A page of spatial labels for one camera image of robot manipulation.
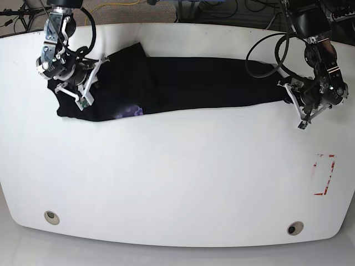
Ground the black printed T-shirt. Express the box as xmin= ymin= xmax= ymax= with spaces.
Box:
xmin=55 ymin=43 xmax=289 ymax=122

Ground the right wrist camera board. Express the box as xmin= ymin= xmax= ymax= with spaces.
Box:
xmin=75 ymin=95 xmax=94 ymax=111

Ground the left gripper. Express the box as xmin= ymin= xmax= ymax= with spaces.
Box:
xmin=278 ymin=77 xmax=332 ymax=124

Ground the black tripod stand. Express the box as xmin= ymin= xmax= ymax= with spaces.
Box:
xmin=1 ymin=1 xmax=45 ymax=34

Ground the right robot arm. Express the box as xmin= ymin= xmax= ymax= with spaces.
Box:
xmin=36 ymin=1 xmax=109 ymax=110

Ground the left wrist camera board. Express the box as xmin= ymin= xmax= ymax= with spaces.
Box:
xmin=298 ymin=120 xmax=308 ymax=130

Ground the left table cable grommet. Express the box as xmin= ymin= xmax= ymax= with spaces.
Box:
xmin=44 ymin=211 xmax=60 ymax=226

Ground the table cable grommet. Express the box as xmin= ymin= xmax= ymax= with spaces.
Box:
xmin=287 ymin=221 xmax=304 ymax=236
xmin=44 ymin=211 xmax=60 ymax=226

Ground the white power strip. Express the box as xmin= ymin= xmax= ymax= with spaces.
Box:
xmin=330 ymin=6 xmax=354 ymax=22

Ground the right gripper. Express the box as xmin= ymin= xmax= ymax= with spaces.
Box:
xmin=54 ymin=56 xmax=110 ymax=101

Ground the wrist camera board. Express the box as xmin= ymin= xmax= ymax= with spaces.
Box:
xmin=75 ymin=95 xmax=94 ymax=111
xmin=298 ymin=120 xmax=308 ymax=130

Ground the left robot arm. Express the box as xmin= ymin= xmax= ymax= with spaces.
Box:
xmin=274 ymin=1 xmax=349 ymax=130

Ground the red tape marking rectangle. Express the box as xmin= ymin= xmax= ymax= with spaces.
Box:
xmin=310 ymin=154 xmax=336 ymax=196

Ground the right table cable grommet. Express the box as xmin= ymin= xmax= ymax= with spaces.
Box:
xmin=287 ymin=221 xmax=304 ymax=236

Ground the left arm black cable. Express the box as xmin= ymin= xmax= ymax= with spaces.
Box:
xmin=245 ymin=0 xmax=306 ymax=80

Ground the yellow cable on floor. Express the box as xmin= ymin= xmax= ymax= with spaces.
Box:
xmin=84 ymin=0 xmax=141 ymax=26

